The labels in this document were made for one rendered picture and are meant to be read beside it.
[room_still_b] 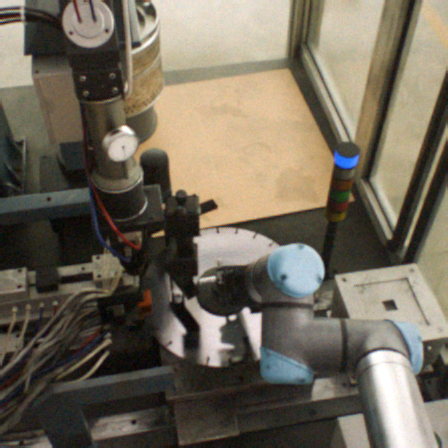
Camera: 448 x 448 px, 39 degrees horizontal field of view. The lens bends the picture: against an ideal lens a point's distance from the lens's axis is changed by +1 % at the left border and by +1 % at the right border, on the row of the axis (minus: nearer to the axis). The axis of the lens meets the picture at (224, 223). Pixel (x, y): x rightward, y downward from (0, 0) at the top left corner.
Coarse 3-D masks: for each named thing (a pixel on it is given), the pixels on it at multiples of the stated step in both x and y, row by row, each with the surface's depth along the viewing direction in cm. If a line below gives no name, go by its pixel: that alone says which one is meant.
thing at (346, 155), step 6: (342, 144) 123; (348, 144) 123; (354, 144) 123; (336, 150) 122; (342, 150) 122; (348, 150) 122; (354, 150) 122; (336, 156) 123; (342, 156) 121; (348, 156) 121; (354, 156) 121; (336, 162) 124; (342, 162) 122; (348, 162) 122; (354, 162) 122; (348, 168) 123
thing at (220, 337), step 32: (160, 256) 132; (224, 256) 132; (256, 256) 132; (160, 288) 126; (160, 320) 122; (192, 320) 122; (224, 320) 122; (256, 320) 122; (192, 352) 117; (224, 352) 117; (256, 352) 117
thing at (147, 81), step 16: (144, 0) 169; (144, 16) 166; (144, 32) 161; (144, 48) 157; (144, 64) 160; (160, 64) 170; (144, 80) 164; (160, 80) 172; (144, 96) 167; (160, 96) 174; (128, 112) 167; (144, 112) 176; (144, 128) 180
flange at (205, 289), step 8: (208, 272) 128; (216, 272) 128; (200, 288) 125; (208, 288) 125; (216, 288) 123; (200, 296) 124; (208, 296) 124; (216, 296) 124; (200, 304) 124; (208, 304) 123; (216, 304) 123; (224, 304) 123; (216, 312) 122; (224, 312) 122; (232, 312) 122
